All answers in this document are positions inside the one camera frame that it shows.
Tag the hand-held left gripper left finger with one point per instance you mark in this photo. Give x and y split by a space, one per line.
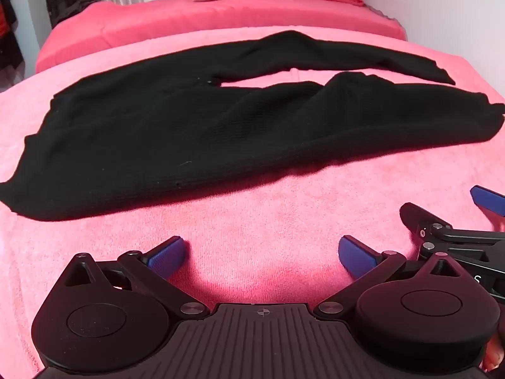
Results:
169 255

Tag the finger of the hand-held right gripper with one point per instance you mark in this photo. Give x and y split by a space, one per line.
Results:
415 215
490 202

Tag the black pants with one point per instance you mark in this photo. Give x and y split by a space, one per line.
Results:
158 134

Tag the pink fleece blanket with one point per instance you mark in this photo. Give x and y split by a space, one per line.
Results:
276 225

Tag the hanging clothes rack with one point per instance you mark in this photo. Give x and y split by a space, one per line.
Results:
8 35

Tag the pink covered bed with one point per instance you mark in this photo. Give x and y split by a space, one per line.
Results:
197 17

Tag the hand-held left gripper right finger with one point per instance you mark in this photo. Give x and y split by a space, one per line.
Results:
356 255

